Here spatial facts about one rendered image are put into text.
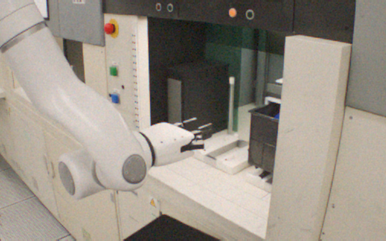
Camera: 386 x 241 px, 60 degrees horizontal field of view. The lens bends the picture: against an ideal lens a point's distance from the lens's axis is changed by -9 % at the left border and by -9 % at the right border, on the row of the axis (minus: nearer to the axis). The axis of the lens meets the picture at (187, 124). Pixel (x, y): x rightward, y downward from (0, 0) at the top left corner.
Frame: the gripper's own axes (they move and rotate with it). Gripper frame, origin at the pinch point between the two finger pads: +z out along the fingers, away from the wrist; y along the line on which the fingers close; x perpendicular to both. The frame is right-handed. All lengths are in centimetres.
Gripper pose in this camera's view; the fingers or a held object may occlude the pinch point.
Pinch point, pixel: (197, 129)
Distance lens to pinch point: 80.5
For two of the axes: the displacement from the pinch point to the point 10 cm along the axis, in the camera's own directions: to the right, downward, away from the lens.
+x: 0.0, -9.3, -3.7
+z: 7.2, -2.6, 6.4
